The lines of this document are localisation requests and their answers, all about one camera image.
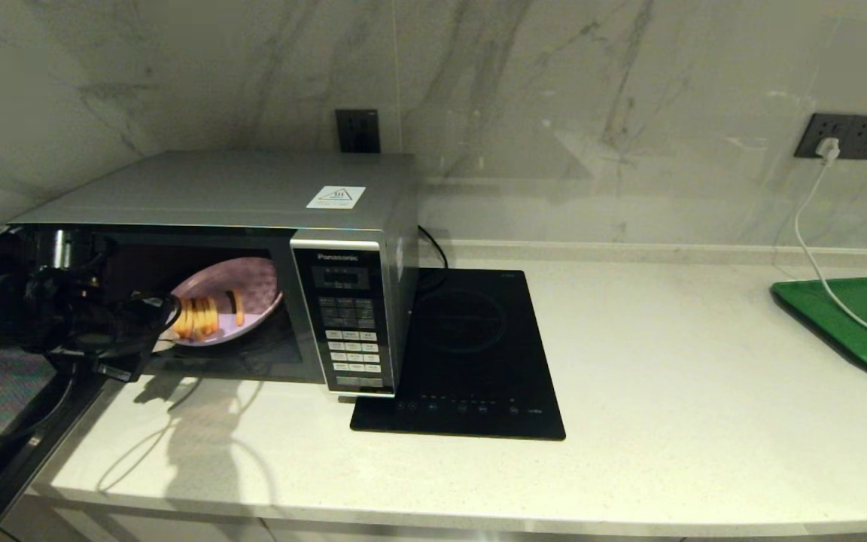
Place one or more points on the silver Panasonic microwave oven body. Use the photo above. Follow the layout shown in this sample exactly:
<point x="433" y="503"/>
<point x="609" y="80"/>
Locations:
<point x="215" y="188"/>

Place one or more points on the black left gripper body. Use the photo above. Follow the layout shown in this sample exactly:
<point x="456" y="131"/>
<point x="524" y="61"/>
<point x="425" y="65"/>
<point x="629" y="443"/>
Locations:
<point x="72" y="301"/>

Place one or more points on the wide black wall socket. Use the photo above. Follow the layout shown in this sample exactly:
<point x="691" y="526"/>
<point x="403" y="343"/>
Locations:
<point x="859" y="136"/>

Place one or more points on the white power plug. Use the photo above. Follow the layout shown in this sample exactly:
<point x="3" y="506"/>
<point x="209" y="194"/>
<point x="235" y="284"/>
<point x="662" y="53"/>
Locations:
<point x="826" y="150"/>

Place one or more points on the white warning sticker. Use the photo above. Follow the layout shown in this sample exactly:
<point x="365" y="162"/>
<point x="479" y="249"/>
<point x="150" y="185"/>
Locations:
<point x="336" y="197"/>

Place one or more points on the orange french fry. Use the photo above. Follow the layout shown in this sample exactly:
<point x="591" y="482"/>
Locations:
<point x="178" y="324"/>
<point x="212" y="316"/>
<point x="189" y="318"/>
<point x="201" y="317"/>
<point x="238" y="309"/>

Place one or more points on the small black wall socket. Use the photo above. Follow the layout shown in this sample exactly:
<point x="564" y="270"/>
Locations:
<point x="358" y="132"/>

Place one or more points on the purple round plate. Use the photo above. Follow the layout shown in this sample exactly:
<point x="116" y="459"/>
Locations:
<point x="253" y="290"/>

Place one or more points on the black induction cooktop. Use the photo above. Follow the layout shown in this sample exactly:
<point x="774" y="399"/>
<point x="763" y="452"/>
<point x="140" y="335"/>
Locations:
<point x="471" y="339"/>

